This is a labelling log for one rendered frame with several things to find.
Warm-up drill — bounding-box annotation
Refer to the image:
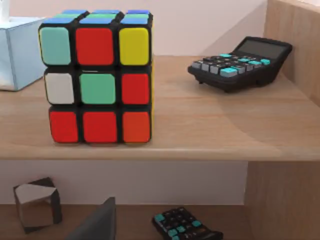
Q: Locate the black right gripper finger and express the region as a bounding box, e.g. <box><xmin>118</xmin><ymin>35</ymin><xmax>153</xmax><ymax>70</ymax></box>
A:
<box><xmin>64</xmin><ymin>196</ymin><xmax>117</xmax><ymax>240</ymax></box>

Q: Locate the grey and black cube box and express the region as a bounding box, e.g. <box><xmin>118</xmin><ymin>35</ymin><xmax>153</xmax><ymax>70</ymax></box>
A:
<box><xmin>12</xmin><ymin>176</ymin><xmax>63</xmax><ymax>235</ymax></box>

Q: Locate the black calculator with teal keys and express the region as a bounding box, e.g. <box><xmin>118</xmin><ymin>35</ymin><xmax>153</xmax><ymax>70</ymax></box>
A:
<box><xmin>151</xmin><ymin>206</ymin><xmax>224</xmax><ymax>240</ymax></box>
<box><xmin>187</xmin><ymin>36</ymin><xmax>293</xmax><ymax>94</ymax></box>

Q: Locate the wooden open shelf unit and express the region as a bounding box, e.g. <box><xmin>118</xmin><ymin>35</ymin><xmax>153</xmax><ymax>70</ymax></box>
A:
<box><xmin>0</xmin><ymin>0</ymin><xmax>320</xmax><ymax>240</ymax></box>

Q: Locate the multicoloured puzzle cube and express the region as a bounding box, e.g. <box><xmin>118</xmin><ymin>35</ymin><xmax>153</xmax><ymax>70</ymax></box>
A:
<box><xmin>37</xmin><ymin>9</ymin><xmax>156</xmax><ymax>145</ymax></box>

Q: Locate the light blue tissue box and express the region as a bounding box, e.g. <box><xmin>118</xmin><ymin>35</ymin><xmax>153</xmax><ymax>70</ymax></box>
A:
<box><xmin>0</xmin><ymin>0</ymin><xmax>49</xmax><ymax>92</ymax></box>

